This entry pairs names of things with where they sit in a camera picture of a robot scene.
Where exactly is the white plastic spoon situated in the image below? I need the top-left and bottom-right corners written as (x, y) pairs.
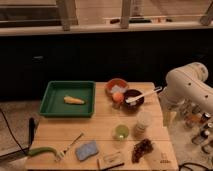
top-left (125, 86), bottom-right (162, 103)

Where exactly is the dark brown bowl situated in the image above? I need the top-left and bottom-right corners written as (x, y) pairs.
top-left (122, 88), bottom-right (145, 112)

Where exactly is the spice bottle rack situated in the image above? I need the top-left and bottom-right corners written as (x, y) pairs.
top-left (181, 102), bottom-right (213, 152)

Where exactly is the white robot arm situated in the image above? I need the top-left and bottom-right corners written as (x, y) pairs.
top-left (158, 62), bottom-right (213, 126)

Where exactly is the black cable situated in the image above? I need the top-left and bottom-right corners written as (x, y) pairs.
top-left (0, 108), bottom-right (29, 158)

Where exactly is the brown dried food pile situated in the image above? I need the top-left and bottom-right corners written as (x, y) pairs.
top-left (132, 139), bottom-right (153, 163)

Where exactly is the silver fork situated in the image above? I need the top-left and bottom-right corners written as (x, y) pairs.
top-left (55, 133), bottom-right (84, 162)

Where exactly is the green plastic tray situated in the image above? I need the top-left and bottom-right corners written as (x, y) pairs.
top-left (40, 81), bottom-right (95, 118)

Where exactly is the blue sponge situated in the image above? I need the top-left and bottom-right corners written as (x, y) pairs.
top-left (75, 141), bottom-right (99, 161)

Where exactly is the orange ball on glass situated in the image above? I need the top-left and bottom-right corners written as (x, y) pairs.
top-left (112, 92), bottom-right (124, 108)

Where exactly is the orange bowl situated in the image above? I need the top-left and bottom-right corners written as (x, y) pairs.
top-left (105, 78), bottom-right (129, 96)

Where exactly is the green cup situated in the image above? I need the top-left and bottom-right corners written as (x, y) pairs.
top-left (115, 125), bottom-right (129, 140)

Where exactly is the white window railing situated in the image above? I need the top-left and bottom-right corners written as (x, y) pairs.
top-left (0, 0), bottom-right (213, 36)

